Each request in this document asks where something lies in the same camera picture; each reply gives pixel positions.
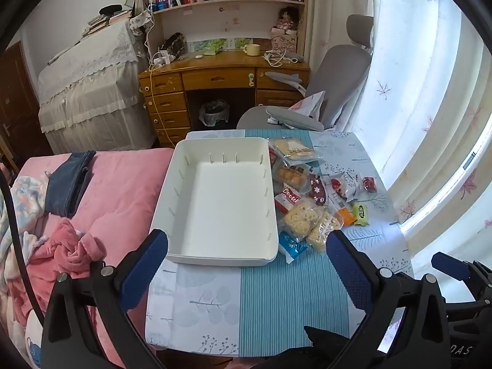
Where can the yellow bread packet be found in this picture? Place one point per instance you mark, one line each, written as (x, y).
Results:
(296, 150)

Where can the white lace furniture cover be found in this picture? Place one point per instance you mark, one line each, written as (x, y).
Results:
(88, 84)

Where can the orange snack packet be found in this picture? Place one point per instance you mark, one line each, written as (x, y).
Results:
(346, 217)

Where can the pink bed blanket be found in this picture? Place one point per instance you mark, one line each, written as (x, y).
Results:
(115, 196)

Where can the white red-print plastic bag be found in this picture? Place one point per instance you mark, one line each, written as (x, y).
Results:
(307, 105)

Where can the teal striped leaf-print tablecloth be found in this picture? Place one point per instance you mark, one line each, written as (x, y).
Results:
(284, 299)

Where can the wooden bookshelf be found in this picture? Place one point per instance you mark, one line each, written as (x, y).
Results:
(230, 3)

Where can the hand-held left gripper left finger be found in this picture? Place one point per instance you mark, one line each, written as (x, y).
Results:
(144, 273)

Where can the dark blue jeans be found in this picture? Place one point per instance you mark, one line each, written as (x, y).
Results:
(65, 184)

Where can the red candy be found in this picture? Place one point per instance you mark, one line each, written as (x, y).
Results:
(369, 183)

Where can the trash bin with bag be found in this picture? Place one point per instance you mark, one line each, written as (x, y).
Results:
(213, 113)

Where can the pale yellow cup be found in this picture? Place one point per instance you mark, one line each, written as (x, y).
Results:
(251, 50)

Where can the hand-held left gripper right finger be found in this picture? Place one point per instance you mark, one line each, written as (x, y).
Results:
(349, 269)

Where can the dark red snack packet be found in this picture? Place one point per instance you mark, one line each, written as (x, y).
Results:
(317, 192)

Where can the pink fleece garment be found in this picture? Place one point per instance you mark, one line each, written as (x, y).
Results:
(69, 250)

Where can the black patterned pouch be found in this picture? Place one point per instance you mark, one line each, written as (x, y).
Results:
(173, 44)

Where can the clear rice cracker packet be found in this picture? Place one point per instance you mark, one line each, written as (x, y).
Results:
(301, 217)
(321, 232)

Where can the white snack bag red print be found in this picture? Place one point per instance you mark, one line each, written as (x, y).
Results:
(348, 186)

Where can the floral patterned quilt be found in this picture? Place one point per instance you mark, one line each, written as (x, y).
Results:
(27, 196)

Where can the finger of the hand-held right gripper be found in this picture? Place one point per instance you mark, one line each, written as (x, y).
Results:
(449, 267)

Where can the wooden desk with drawers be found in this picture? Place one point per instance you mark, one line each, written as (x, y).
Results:
(215, 78)

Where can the pink printed box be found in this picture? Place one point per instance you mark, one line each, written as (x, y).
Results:
(284, 41)

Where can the yellow-green candy packet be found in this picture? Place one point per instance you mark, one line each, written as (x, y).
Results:
(360, 213)

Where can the brown cake packet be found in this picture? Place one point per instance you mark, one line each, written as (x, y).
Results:
(292, 175)

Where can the white plastic tray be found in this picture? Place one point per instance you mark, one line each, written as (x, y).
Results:
(219, 203)

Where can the doll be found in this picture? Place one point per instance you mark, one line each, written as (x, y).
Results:
(286, 17)

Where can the brown wooden door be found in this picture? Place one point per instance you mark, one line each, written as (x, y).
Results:
(19, 103)

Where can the blue foil snack packet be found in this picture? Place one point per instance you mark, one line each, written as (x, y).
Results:
(291, 246)

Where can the stack of books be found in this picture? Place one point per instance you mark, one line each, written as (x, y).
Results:
(103, 21)

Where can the red and white snack packet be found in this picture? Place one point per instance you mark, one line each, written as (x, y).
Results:
(289, 198)

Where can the grey office chair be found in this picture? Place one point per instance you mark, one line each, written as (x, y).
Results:
(338, 69)

